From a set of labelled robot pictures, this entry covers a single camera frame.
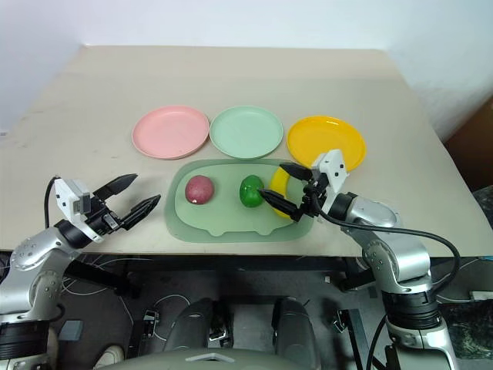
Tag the white flat device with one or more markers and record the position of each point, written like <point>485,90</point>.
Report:
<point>483,296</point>

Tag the black table frame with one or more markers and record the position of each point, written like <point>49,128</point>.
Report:
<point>231,263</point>

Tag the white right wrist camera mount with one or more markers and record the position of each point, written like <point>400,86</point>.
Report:
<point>333,163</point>

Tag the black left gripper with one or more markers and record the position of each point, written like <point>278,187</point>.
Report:
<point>104,221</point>

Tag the yellow plate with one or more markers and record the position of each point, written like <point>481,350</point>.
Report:
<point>323,138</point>

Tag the dark rounded grey shape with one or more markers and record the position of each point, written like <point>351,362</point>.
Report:
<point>294,327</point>
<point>196,320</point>

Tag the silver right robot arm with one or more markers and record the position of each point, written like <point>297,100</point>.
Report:
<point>404,254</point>

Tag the white shoe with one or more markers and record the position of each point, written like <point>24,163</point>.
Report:
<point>109,356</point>

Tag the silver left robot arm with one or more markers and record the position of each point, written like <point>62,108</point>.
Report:
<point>38,243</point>

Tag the yellow banana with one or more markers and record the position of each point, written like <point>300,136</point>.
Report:
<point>278,181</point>

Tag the light green plate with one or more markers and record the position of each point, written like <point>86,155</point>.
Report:
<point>246,131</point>

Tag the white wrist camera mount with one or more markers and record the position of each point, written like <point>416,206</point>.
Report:
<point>333,163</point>
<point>68,196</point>

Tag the purple red round fruit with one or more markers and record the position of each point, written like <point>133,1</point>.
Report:
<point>199,189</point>

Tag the green translucent tray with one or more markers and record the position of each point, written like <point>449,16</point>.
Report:
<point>231,217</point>

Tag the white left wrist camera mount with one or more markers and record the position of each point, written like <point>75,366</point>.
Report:
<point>68,196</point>

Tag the small grey box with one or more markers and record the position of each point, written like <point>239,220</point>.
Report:
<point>71,330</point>

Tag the green pepper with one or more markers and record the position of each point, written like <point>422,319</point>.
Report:
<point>250,190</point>

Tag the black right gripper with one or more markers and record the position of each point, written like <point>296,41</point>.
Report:
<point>312,200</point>

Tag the pink plate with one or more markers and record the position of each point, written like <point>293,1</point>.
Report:
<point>169,133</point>

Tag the grey curved robot body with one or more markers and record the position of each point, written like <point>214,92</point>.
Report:
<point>173,362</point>

